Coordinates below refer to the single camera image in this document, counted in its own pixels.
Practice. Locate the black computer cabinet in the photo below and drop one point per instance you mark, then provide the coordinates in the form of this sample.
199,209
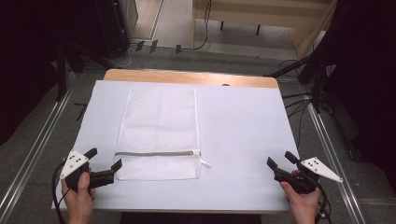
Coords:
109,28

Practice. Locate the white table cover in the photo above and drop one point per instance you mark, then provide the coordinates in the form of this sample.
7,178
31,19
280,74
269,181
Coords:
243,140

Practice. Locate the wooden table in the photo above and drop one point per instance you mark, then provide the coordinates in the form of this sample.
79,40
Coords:
186,76

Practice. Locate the person's left hand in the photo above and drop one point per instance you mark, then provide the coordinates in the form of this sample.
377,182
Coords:
79,196

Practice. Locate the person's right hand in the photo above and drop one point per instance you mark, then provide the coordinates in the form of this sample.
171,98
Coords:
301,202

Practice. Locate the black curtain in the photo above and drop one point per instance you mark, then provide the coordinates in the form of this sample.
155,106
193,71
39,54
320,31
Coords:
367,87
25,62

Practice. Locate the metal floor rail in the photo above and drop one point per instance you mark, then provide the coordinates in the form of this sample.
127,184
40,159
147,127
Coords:
34,152
334,165

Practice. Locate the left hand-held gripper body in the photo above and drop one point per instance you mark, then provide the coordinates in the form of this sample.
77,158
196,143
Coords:
74,163

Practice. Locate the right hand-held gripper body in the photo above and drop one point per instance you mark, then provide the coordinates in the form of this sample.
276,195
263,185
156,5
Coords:
317,168

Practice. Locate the person's dark clothing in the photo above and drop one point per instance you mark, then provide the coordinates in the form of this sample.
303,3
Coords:
190,218

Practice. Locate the black metal stand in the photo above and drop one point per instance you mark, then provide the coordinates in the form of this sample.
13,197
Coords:
316,84
62,71

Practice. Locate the white mesh laundry bag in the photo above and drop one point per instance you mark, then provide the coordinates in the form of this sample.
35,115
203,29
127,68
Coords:
158,130

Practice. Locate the light wooden furniture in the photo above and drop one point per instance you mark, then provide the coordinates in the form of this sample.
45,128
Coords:
264,15

